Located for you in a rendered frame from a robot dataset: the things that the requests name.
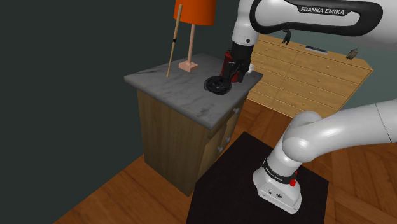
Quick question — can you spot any wooden nightstand with marble top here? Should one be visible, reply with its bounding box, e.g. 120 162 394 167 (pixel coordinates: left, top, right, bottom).
123 52 265 198

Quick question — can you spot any orange table lamp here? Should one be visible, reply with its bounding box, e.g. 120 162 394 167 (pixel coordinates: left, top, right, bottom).
172 0 217 74

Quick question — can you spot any black round dish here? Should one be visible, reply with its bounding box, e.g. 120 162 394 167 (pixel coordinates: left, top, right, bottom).
203 74 233 96

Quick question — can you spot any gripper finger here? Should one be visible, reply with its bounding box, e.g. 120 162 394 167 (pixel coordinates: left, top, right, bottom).
237 62 249 84
221 60 239 85

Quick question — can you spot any wooden stick with black band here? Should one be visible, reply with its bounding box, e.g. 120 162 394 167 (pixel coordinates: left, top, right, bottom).
165 4 184 78

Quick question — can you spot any black robot stand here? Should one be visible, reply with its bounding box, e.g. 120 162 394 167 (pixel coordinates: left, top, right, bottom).
185 131 330 224

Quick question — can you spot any light wooden chest of drawers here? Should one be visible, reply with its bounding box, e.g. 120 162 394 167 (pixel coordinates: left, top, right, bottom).
247 33 374 119

